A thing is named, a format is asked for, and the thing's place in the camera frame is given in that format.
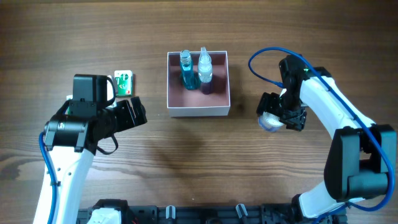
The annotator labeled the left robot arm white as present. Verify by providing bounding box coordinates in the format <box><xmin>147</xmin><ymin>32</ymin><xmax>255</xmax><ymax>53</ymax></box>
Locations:
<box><xmin>34</xmin><ymin>96</ymin><xmax>147</xmax><ymax>223</ymax></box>

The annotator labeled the cotton buds round container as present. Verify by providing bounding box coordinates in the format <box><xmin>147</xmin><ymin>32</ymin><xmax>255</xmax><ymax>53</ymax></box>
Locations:
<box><xmin>258</xmin><ymin>112</ymin><xmax>284</xmax><ymax>132</ymax></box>

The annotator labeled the white cardboard box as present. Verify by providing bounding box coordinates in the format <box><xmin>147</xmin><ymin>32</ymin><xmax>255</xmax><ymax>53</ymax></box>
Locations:
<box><xmin>167</xmin><ymin>50</ymin><xmax>231</xmax><ymax>117</ymax></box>

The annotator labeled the teal liquid bottle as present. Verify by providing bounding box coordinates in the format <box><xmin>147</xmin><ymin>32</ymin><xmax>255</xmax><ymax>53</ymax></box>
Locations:
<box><xmin>180</xmin><ymin>50</ymin><xmax>198</xmax><ymax>90</ymax></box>

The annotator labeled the green white small carton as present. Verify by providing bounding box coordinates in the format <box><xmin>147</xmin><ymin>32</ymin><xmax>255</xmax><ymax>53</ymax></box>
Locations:
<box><xmin>114</xmin><ymin>70</ymin><xmax>134</xmax><ymax>97</ymax></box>

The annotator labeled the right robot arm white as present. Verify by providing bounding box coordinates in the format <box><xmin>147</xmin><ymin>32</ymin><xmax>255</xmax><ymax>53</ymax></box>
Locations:
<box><xmin>256</xmin><ymin>55</ymin><xmax>397</xmax><ymax>222</ymax></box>

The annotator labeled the clear purple soap bottle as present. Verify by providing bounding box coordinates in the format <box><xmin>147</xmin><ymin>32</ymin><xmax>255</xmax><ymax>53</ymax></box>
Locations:
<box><xmin>198</xmin><ymin>47</ymin><xmax>213</xmax><ymax>95</ymax></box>

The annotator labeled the black mounting rail base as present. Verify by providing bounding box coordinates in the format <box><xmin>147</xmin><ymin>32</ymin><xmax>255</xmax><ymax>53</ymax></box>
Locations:
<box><xmin>76</xmin><ymin>198</ymin><xmax>348</xmax><ymax>224</ymax></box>

